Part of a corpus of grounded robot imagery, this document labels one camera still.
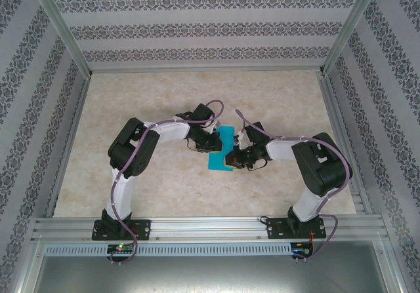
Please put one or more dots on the blue paper sheet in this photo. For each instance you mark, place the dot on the blue paper sheet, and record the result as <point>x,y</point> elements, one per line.
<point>228,139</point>

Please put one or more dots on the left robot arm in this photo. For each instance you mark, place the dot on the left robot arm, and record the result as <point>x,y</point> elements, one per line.
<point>131,148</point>

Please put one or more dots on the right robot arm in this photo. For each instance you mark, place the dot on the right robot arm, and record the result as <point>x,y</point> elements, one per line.
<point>321,168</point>

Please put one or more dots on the grey metal panel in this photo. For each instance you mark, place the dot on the grey metal panel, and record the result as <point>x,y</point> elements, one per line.
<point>210,276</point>

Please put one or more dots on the controller board green light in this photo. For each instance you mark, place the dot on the controller board green light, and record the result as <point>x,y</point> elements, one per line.
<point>121,248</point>

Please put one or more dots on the long aluminium base rail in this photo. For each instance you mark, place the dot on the long aluminium base rail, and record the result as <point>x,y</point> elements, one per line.
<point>210,227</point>

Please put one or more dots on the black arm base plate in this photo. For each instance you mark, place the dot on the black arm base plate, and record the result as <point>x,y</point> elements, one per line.
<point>144,227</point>
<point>274,229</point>

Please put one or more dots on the aluminium table side rail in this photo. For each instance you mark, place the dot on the aluminium table side rail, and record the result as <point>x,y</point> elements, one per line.
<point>70,142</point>
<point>334,109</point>

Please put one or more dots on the aluminium frame post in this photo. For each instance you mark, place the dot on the aluminium frame post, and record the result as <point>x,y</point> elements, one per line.
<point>347,27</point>
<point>62,27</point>

